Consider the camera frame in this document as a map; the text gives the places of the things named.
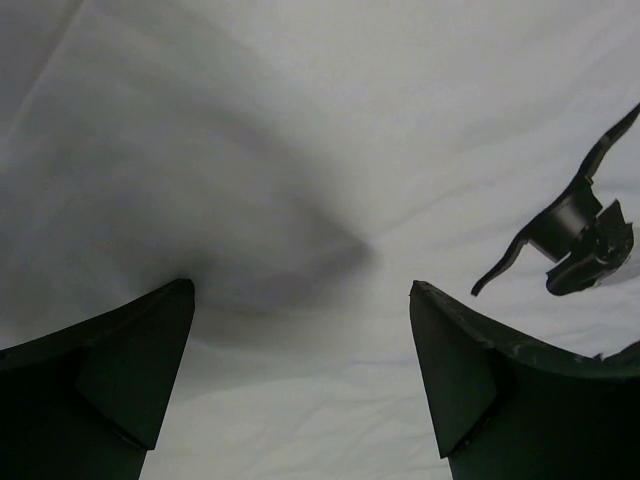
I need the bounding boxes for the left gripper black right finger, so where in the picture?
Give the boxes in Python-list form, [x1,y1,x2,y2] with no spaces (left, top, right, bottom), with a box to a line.
[410,281,639,480]

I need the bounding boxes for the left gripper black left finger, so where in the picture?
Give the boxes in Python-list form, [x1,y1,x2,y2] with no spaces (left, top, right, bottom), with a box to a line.
[1,279,194,480]

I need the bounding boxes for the white t-shirt black print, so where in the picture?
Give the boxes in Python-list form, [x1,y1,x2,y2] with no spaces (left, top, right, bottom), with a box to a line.
[1,1,639,479]

